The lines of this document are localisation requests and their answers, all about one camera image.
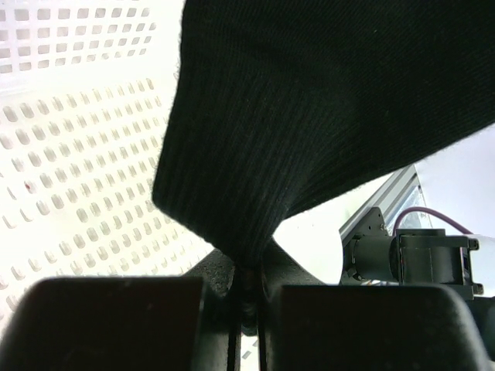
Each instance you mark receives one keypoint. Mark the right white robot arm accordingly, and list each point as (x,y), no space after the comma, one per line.
(417,256)

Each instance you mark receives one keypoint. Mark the black sock white stripes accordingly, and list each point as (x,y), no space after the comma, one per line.
(284,105)

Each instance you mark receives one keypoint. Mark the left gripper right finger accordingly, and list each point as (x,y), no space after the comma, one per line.
(307,325)

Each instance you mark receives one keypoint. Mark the metal base rail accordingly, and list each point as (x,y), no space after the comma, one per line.
(400,190)

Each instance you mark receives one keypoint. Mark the white perforated basket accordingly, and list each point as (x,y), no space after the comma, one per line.
(86,89)

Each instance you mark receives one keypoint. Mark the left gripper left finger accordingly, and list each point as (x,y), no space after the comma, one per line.
(124,323)

